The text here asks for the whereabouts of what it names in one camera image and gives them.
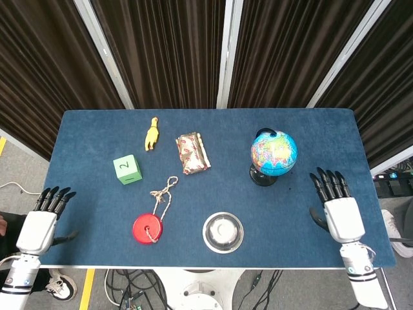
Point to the white black sneaker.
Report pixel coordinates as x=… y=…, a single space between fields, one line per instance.
x=61 y=285

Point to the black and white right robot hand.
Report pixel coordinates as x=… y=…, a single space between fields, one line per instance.
x=343 y=219

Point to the white partition frame rail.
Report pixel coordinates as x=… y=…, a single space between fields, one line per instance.
x=392 y=165
x=24 y=144

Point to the silver red-printed snack packet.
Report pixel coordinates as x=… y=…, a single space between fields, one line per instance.
x=193 y=153

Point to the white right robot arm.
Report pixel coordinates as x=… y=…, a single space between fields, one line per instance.
x=363 y=271

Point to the yellow rubber chicken toy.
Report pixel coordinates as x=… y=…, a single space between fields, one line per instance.
x=151 y=137

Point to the blue globe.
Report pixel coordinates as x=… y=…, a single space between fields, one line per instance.
x=274 y=151

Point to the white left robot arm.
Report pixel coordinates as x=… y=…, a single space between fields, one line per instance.
x=17 y=277

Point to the blue fabric table mat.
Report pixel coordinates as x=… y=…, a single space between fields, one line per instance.
x=206 y=193

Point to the upturned stainless steel bowl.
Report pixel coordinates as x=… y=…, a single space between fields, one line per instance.
x=222 y=232

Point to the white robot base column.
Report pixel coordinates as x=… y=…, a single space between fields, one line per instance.
x=200 y=289

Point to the brown pleated curtain panel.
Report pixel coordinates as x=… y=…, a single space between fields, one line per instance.
x=387 y=90
x=164 y=51
x=42 y=71
x=290 y=51

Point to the person in dark clothing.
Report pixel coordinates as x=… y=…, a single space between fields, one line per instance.
x=8 y=235

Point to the white partition frame post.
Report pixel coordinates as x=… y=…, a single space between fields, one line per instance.
x=228 y=55
x=103 y=55
x=348 y=55

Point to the black power strip equipment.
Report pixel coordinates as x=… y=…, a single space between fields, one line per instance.
x=393 y=184

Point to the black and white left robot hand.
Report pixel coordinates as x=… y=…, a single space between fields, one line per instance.
x=35 y=231

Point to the green numbered cube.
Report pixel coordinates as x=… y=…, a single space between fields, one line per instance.
x=126 y=169

